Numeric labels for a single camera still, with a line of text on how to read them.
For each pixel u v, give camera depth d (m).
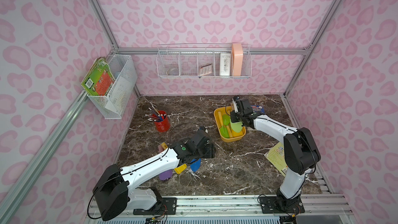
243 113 0.73
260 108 1.10
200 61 1.01
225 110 1.08
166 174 0.82
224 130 0.98
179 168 0.84
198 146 0.61
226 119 1.01
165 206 0.72
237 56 0.82
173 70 0.95
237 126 0.90
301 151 0.49
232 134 0.95
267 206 0.73
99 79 0.72
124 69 0.93
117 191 0.39
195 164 0.86
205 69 0.95
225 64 0.93
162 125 0.95
